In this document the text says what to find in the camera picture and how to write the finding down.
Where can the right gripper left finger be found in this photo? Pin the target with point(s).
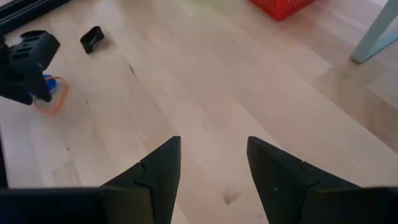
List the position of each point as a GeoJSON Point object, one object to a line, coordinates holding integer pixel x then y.
{"type": "Point", "coordinates": [124, 205]}

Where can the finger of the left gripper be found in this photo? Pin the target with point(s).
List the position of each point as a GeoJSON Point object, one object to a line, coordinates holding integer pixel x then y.
{"type": "Point", "coordinates": [34, 53]}
{"type": "Point", "coordinates": [9, 87]}

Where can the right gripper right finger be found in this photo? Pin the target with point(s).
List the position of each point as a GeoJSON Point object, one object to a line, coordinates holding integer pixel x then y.
{"type": "Point", "coordinates": [311, 205]}

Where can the red plastic basket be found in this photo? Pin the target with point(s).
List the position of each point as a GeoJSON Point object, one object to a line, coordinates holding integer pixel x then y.
{"type": "Point", "coordinates": [280, 7]}

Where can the black silicone wristband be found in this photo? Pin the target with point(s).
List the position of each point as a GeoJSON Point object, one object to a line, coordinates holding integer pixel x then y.
{"type": "Point", "coordinates": [87, 43]}

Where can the green perforated metal shelf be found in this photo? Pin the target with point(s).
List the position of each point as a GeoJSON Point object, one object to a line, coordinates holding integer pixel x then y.
{"type": "Point", "coordinates": [373, 37]}

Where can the black aluminium table frame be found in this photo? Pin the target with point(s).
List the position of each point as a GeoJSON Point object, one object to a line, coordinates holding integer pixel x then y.
{"type": "Point", "coordinates": [18, 12]}

